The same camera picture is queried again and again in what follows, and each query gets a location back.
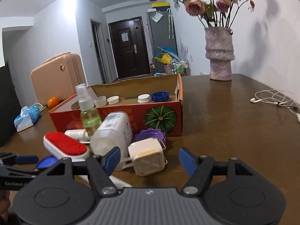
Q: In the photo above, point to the grey interior door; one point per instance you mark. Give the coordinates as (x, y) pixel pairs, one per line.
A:
(98, 51)

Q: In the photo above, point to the orange fruit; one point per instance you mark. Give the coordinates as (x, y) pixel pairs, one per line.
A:
(52, 103)

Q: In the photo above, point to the cream square jar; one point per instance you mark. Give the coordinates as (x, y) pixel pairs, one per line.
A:
(147, 159)

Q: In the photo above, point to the grey refrigerator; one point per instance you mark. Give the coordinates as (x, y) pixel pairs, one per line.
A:
(159, 35)

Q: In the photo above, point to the blue tissue pack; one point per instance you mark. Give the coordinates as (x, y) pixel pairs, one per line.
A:
(27, 119)

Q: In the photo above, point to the small blue round lid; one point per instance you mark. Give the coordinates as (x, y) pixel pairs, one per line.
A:
(48, 163)

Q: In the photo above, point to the white ribbed lid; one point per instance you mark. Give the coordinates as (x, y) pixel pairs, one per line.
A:
(144, 98)

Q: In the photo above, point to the red and white lint brush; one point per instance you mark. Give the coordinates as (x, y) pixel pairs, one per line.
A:
(65, 145)

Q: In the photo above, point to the blue notched lid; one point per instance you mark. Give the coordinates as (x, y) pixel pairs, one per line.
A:
(160, 96)

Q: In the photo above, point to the dark brown entrance door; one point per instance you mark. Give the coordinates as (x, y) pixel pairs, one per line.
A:
(126, 58)

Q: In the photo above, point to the green liquid spray bottle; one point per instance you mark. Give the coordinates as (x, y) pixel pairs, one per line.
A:
(89, 119)

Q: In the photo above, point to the black paper bag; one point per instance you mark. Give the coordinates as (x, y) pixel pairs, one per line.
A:
(8, 110)

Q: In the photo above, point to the white plastic object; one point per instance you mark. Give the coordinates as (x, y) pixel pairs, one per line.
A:
(119, 182)

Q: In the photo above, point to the pink ceramic vase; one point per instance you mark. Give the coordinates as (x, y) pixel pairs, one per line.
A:
(219, 51)

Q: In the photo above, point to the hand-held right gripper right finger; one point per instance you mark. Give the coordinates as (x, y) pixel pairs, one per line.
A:
(187, 161)

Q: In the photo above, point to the wall poster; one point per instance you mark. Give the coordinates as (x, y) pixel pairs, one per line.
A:
(177, 2)

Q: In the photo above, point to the purple ribbed lid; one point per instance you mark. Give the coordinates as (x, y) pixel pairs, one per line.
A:
(150, 134)

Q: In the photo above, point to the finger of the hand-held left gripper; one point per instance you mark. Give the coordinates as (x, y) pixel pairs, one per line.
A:
(25, 159)
(21, 170)

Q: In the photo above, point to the yellow watering can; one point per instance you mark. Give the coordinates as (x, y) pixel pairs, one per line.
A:
(165, 59)

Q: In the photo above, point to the small white bottle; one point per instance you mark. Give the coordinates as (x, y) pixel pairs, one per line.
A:
(75, 134)

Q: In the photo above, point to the yellow box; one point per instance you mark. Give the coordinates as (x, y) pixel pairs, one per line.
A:
(160, 5)

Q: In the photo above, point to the dried pink roses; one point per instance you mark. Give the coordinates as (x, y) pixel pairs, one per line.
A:
(194, 4)

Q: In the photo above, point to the white folded umbrella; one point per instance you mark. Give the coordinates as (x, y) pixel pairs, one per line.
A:
(171, 23)

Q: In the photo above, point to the pink bucket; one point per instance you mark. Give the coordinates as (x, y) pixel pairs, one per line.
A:
(167, 69)

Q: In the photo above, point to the large white plastic bottle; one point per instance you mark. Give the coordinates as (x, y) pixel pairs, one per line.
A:
(110, 133)

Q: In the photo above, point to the flat white lid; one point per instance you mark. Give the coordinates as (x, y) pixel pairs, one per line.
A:
(113, 99)

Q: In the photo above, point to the red pumpkin print cardboard box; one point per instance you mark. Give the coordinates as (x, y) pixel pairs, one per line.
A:
(160, 118)

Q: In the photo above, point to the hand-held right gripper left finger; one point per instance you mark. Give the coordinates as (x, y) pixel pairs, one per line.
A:
(113, 160)

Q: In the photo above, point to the pink hard suitcase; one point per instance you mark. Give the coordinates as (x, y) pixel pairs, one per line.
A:
(58, 77)

